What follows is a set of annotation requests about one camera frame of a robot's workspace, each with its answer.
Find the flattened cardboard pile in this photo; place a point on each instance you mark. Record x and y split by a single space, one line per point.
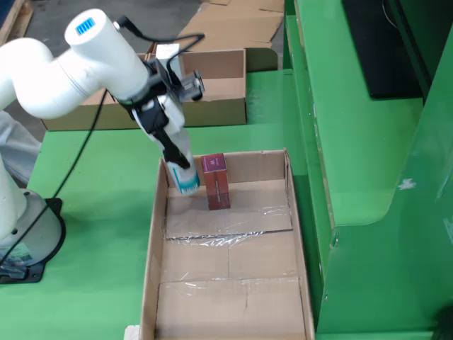
226 21

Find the clear plastic bag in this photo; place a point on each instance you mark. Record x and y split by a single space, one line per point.
17 148

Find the divided cardboard box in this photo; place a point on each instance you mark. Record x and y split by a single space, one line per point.
212 113

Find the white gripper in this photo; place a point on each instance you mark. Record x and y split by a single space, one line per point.
170 113

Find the wooden pallet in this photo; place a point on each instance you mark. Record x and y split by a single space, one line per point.
14 21

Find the tall white carton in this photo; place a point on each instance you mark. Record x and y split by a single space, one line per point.
166 51

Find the dark wrist camera mount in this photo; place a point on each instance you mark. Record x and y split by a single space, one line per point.
191 86

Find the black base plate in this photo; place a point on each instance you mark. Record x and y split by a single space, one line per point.
53 212

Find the red carton box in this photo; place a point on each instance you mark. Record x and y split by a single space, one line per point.
217 187

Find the large cardboard tray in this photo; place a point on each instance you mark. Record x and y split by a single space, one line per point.
230 290

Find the white bottle teal label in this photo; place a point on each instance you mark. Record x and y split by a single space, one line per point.
185 182

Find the white foam piece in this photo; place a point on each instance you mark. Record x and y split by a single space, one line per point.
131 333

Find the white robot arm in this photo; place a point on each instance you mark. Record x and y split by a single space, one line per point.
88 71

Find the green metal cabinet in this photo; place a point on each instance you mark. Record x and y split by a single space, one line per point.
354 141

